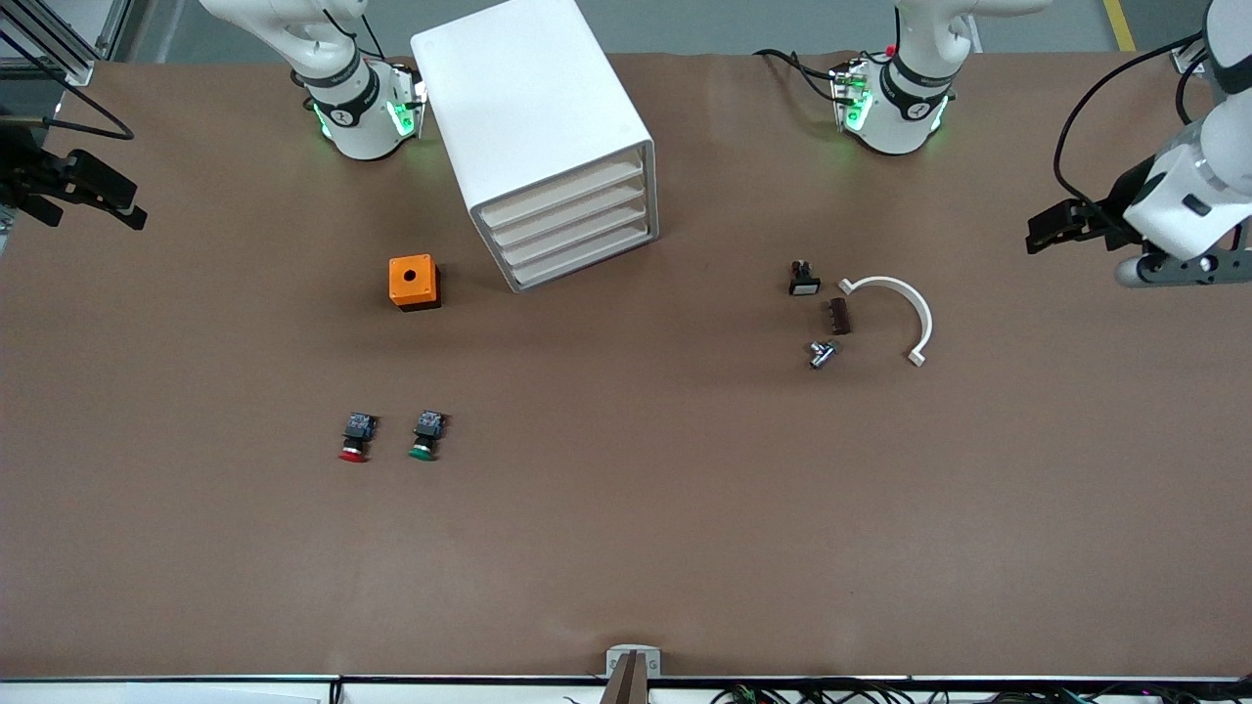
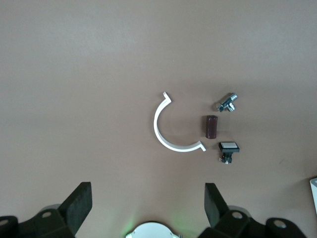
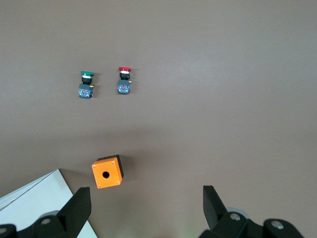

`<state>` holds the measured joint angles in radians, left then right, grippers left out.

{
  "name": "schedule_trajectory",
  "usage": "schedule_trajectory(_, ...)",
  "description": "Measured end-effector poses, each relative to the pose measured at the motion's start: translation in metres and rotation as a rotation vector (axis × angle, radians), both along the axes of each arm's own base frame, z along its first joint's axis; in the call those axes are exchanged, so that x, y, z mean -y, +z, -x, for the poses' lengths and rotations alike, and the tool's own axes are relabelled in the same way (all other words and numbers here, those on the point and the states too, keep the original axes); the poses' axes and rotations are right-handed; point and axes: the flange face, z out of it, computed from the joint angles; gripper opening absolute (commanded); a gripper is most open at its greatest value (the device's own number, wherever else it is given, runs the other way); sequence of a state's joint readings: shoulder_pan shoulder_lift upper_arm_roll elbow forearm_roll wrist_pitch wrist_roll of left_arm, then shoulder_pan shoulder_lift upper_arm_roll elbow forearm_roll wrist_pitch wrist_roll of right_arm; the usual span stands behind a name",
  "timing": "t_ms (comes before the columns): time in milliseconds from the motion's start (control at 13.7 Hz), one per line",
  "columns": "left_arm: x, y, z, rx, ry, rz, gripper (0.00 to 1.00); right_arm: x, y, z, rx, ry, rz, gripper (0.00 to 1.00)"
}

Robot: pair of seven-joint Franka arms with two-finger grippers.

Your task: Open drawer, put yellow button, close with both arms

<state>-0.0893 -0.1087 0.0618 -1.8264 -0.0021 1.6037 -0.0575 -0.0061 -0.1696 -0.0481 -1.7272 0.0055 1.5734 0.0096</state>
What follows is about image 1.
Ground red push button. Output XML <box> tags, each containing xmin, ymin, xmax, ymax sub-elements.
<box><xmin>338</xmin><ymin>412</ymin><xmax>380</xmax><ymax>464</ymax></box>

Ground green push button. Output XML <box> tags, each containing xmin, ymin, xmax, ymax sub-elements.
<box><xmin>408</xmin><ymin>410</ymin><xmax>449</xmax><ymax>462</ymax></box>

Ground orange box with hole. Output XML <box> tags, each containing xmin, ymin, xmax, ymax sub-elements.
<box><xmin>388</xmin><ymin>254</ymin><xmax>442</xmax><ymax>313</ymax></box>

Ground brown table cover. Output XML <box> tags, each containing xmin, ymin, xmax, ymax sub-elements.
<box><xmin>0</xmin><ymin>49</ymin><xmax>1252</xmax><ymax>681</ymax></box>

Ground brown pole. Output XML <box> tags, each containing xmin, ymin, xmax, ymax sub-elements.
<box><xmin>599</xmin><ymin>653</ymin><xmax>651</xmax><ymax>704</ymax></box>

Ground aluminium frame post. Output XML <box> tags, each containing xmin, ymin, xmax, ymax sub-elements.
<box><xmin>0</xmin><ymin>0</ymin><xmax>133</xmax><ymax>87</ymax></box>
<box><xmin>1171</xmin><ymin>0</ymin><xmax>1216</xmax><ymax>77</ymax></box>

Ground white curved bracket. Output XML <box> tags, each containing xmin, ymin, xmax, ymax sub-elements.
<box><xmin>838</xmin><ymin>276</ymin><xmax>934</xmax><ymax>369</ymax></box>

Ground black left base cable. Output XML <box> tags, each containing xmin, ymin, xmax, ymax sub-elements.
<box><xmin>753</xmin><ymin>49</ymin><xmax>842</xmax><ymax>104</ymax></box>

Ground white table edge rail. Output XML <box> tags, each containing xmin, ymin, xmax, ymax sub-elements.
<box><xmin>0</xmin><ymin>675</ymin><xmax>1252</xmax><ymax>704</ymax></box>

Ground black cable bundle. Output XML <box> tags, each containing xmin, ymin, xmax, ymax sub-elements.
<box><xmin>562</xmin><ymin>680</ymin><xmax>1252</xmax><ymax>704</ymax></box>

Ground grey mount bracket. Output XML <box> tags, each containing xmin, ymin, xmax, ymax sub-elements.
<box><xmin>605</xmin><ymin>644</ymin><xmax>662</xmax><ymax>681</ymax></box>

